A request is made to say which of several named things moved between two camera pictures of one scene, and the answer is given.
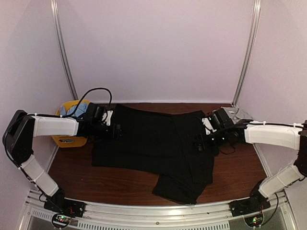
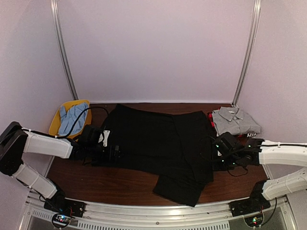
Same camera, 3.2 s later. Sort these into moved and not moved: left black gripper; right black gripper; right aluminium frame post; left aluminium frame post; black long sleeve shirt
Moved: right black gripper; left black gripper
Not moved: black long sleeve shirt; left aluminium frame post; right aluminium frame post
